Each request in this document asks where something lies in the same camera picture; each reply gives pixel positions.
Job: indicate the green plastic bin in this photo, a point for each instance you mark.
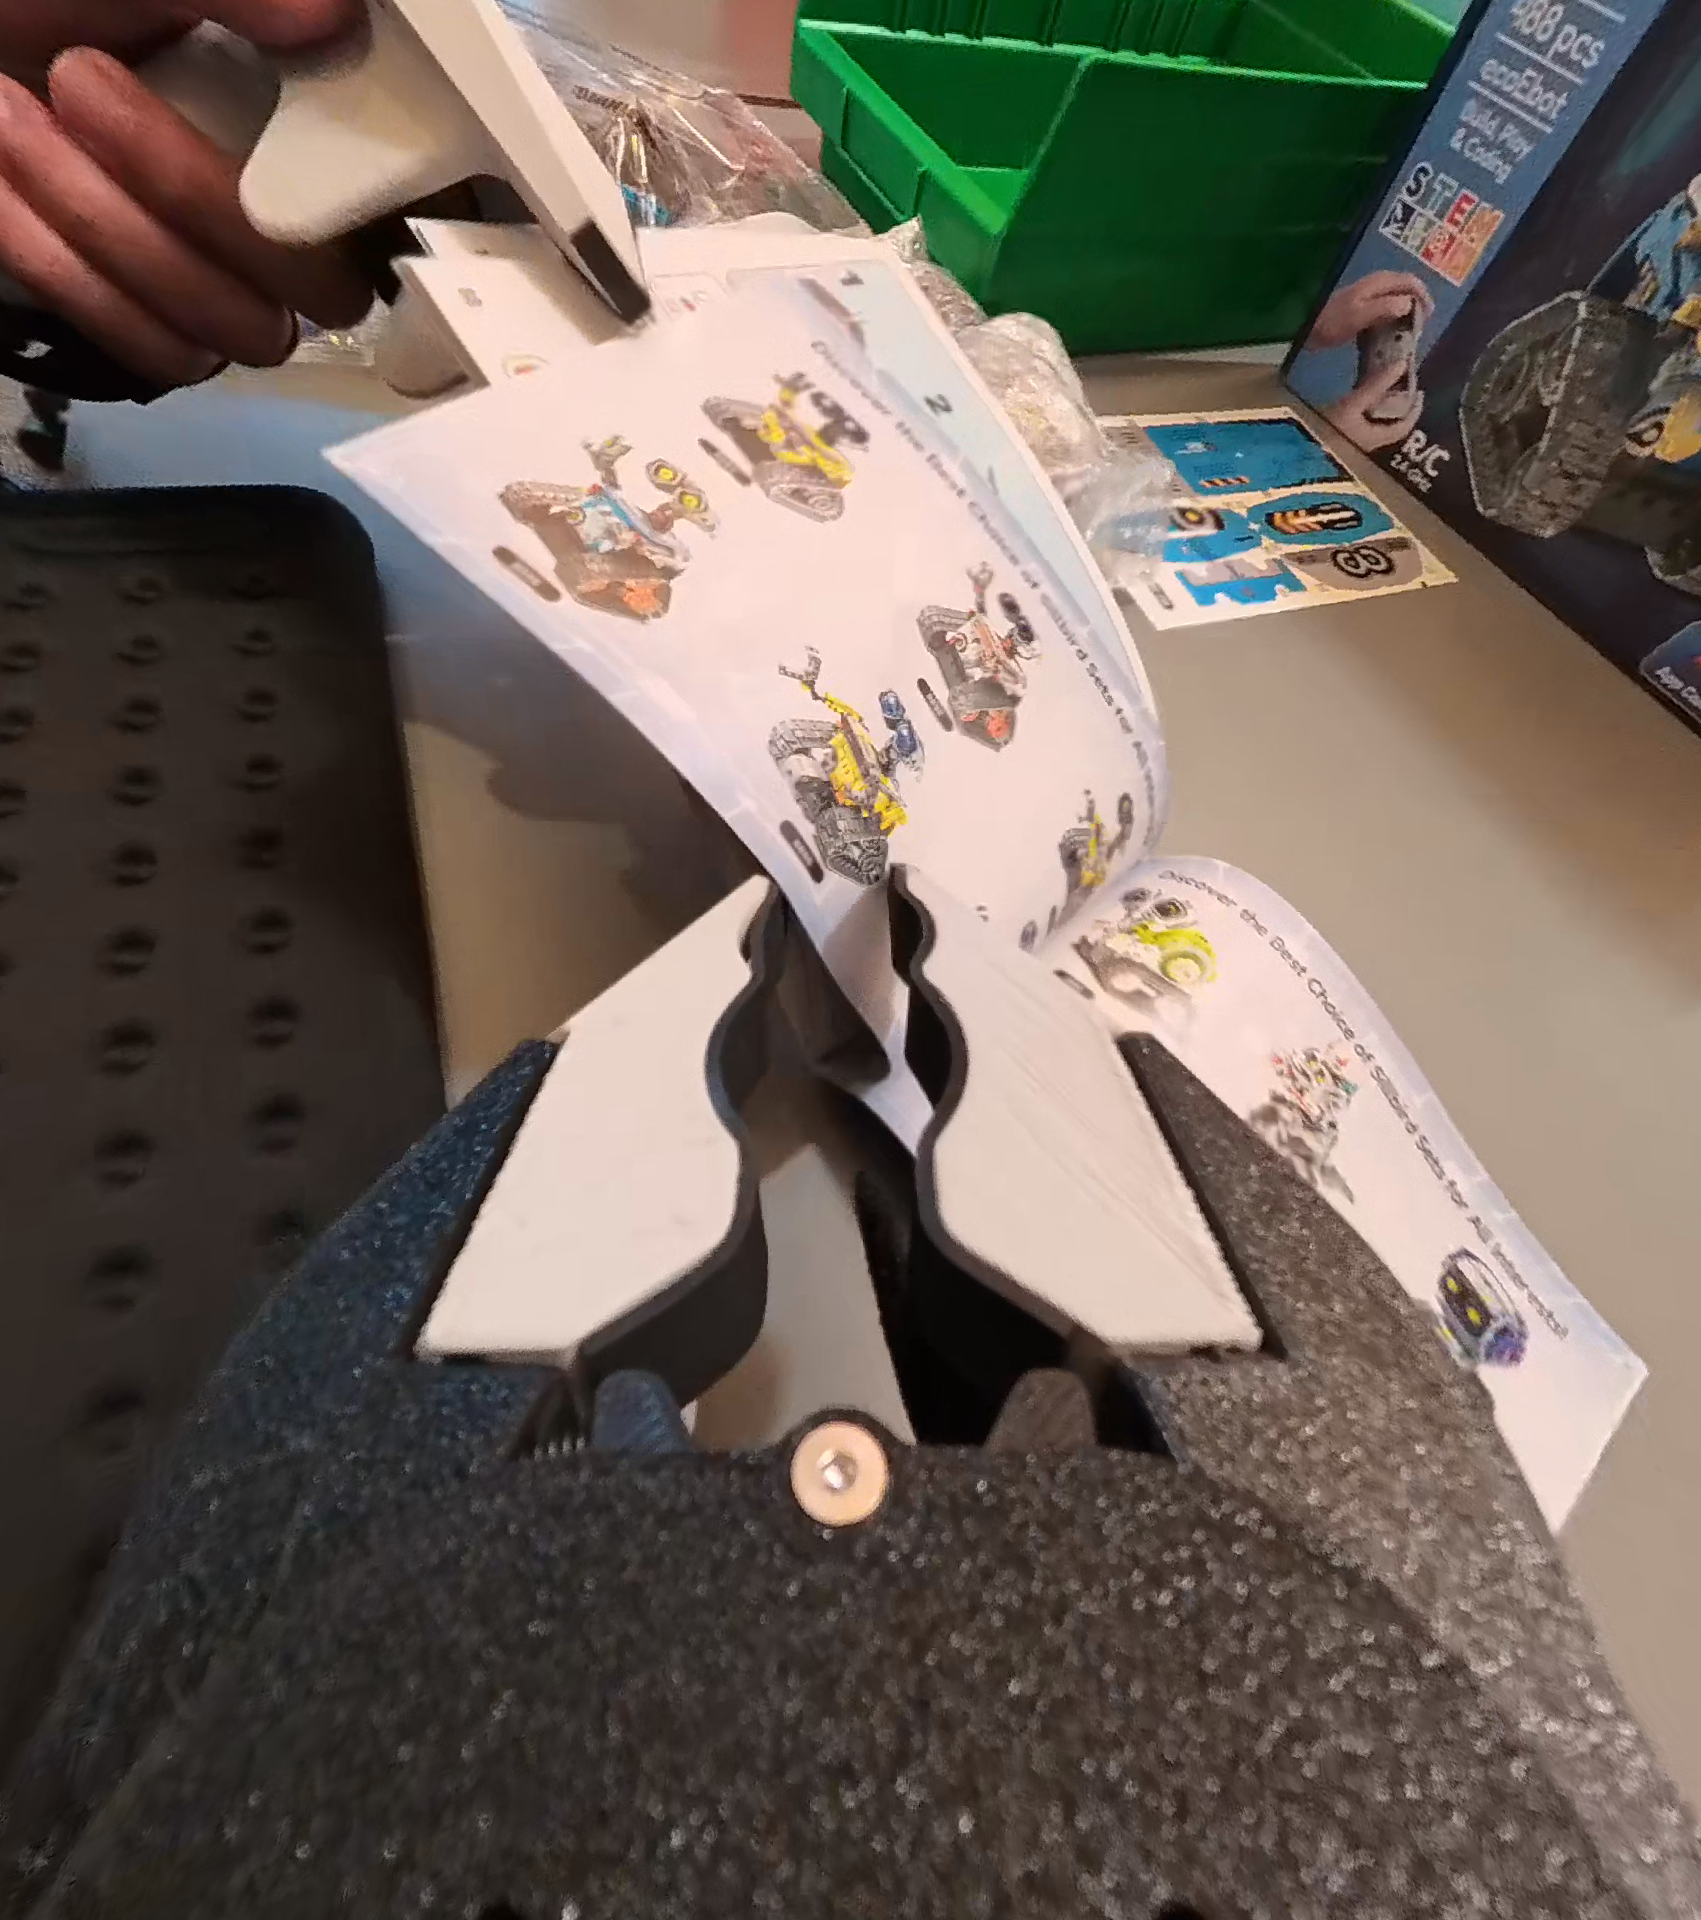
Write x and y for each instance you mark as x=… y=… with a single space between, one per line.
x=1092 y=180

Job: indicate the person's left hand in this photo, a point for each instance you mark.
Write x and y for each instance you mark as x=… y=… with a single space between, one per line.
x=41 y=150

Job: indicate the small blue leaflet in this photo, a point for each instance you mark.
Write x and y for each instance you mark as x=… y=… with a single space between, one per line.
x=791 y=601

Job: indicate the clear bag of blue parts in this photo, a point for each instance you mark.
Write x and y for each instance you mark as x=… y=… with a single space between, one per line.
x=702 y=104

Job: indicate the blue sticker sheet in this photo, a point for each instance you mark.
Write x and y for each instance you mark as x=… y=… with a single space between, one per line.
x=1269 y=524

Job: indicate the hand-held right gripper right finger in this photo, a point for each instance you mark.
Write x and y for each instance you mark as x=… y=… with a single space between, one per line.
x=1092 y=1185

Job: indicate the blue robot kit box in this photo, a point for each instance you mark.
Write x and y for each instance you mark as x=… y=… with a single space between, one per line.
x=1616 y=374

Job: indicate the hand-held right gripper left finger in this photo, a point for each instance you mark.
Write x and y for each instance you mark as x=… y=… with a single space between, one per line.
x=596 y=1185

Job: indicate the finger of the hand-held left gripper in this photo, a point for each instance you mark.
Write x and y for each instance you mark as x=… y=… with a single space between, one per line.
x=423 y=339
x=520 y=135

